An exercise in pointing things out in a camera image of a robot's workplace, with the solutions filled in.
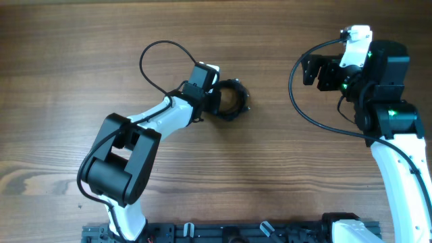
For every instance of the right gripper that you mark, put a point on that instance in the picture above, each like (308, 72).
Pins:
(328, 74)

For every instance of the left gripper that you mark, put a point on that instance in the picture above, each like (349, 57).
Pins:
(217, 99)

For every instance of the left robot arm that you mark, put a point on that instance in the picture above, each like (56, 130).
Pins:
(118, 166)

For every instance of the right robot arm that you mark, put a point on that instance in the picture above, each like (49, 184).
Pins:
(390, 126)

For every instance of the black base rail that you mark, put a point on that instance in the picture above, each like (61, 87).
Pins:
(304, 231)

